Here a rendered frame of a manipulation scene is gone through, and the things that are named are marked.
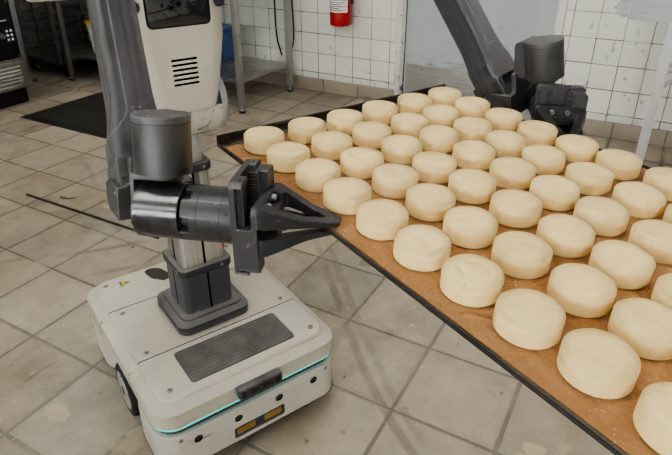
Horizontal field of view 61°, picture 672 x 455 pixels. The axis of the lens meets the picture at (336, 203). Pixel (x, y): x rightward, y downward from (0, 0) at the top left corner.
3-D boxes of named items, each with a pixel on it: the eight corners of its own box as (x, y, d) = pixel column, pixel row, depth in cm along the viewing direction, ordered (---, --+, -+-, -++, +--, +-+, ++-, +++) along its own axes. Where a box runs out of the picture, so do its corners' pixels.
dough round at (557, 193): (583, 200, 61) (588, 183, 60) (566, 217, 58) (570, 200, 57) (539, 185, 64) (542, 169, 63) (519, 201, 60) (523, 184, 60)
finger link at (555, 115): (588, 177, 76) (573, 150, 84) (599, 126, 73) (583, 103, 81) (535, 174, 77) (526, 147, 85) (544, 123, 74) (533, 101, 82)
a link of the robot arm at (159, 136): (183, 197, 68) (106, 206, 64) (179, 100, 65) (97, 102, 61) (219, 227, 59) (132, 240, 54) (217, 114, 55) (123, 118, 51)
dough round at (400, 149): (399, 169, 67) (401, 153, 66) (372, 154, 70) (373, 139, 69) (430, 159, 69) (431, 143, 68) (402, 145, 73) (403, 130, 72)
